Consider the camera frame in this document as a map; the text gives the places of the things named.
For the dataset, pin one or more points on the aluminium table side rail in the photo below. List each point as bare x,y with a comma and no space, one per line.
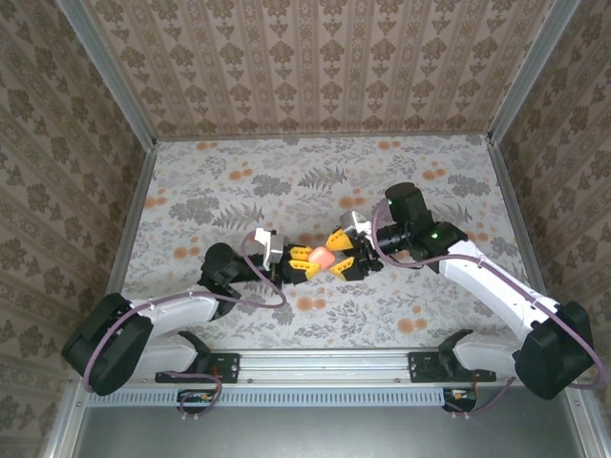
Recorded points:
133,214
512,200

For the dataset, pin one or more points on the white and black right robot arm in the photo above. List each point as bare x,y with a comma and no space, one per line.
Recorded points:
496,286

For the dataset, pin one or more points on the aluminium frame post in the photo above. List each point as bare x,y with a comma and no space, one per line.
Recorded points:
531,71
112,76

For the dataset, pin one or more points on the pink earbud charging case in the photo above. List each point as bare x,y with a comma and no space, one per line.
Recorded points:
321,257

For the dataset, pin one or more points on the long aluminium base rail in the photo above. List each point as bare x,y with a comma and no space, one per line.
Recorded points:
324,365

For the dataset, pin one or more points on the thin aluminium table rail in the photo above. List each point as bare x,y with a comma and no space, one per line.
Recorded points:
324,137

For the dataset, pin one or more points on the black electronics board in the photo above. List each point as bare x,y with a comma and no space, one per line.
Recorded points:
198,398
460,398

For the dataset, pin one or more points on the grey sheet metal panel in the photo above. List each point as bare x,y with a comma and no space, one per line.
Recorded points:
334,434

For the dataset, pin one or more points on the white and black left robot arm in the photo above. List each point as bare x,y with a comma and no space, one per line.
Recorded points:
181,310

